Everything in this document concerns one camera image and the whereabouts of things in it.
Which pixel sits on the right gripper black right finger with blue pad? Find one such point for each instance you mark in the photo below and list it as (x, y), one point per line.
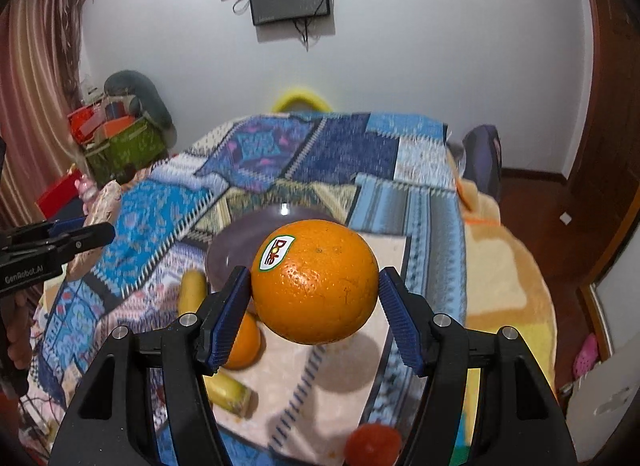
(518, 419)

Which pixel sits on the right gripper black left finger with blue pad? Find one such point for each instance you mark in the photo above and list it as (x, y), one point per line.
(110, 420)

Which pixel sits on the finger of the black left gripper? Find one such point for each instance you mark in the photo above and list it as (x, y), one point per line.
(72, 235)

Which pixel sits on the large orange with Dole sticker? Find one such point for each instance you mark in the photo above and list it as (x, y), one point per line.
(314, 282)

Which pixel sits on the person's left hand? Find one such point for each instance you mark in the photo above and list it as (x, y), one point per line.
(16, 320)

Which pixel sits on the red box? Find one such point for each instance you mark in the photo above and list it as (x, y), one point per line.
(61, 199)

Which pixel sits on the small orange on bed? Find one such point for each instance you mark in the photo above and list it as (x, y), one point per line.
(247, 346)

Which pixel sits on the yellow banana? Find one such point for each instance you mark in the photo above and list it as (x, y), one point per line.
(221, 389)

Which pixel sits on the green storage box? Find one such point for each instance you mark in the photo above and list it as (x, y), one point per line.
(129, 151)

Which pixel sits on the pink slipper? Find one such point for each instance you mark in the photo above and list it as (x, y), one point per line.
(586, 357)

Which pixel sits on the purple glass bowl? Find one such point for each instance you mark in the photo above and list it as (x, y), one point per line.
(250, 243)

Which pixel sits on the red items on box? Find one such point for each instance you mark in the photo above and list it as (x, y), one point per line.
(102, 120)

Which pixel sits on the orange yellow fleece blanket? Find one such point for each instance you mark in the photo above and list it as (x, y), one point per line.
(504, 285)

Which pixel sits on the red tomato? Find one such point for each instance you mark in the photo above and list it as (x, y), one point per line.
(373, 445)

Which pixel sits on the striped pink curtain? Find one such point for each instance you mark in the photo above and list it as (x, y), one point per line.
(40, 44)

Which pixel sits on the brown wooden door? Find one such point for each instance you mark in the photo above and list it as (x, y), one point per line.
(605, 176)

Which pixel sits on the blue patchwork quilt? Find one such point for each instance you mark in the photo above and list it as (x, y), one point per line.
(384, 175)

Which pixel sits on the dark purple backpack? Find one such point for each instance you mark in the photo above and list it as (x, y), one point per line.
(484, 159)

